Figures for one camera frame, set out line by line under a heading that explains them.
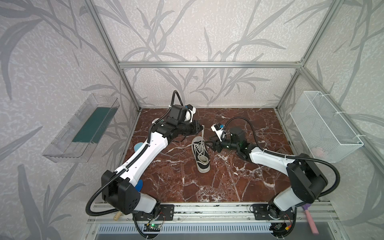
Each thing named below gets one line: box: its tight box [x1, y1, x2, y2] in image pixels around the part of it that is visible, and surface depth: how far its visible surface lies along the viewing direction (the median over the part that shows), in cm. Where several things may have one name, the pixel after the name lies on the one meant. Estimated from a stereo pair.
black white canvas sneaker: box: [191, 136, 211, 174], surface depth 90 cm
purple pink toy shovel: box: [302, 203, 319, 235], surface depth 72 cm
